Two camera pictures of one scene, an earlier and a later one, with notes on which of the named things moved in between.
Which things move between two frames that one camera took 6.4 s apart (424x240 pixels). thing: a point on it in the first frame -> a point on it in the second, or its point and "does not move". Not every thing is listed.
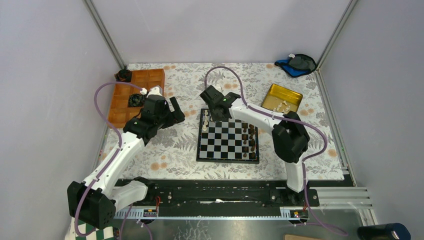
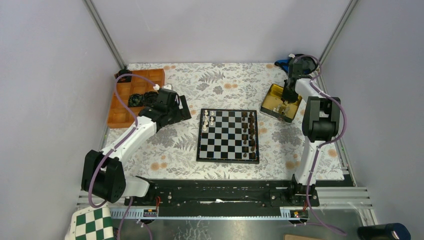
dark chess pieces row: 248,141 does not move
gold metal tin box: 281,99 does not move
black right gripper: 216,118 -> 290,99
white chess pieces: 206,113 does not move
